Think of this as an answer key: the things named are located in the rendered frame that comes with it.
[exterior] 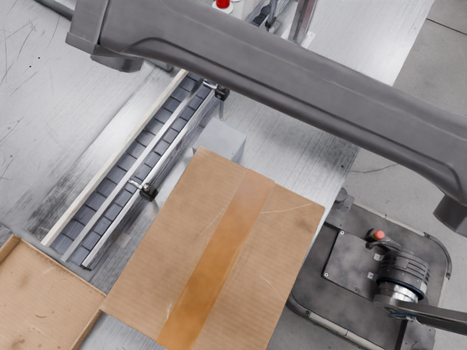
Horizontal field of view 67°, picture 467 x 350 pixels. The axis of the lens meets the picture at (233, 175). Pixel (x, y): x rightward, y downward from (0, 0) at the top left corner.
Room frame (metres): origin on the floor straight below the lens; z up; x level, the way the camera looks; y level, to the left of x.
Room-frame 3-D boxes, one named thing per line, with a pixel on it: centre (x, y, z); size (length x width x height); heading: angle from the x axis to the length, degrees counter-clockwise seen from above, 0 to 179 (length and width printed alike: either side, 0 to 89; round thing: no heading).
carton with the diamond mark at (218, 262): (0.09, 0.00, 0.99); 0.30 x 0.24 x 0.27; 162
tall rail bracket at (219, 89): (0.50, 0.08, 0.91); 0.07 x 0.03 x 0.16; 68
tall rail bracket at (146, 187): (0.22, 0.19, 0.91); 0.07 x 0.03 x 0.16; 68
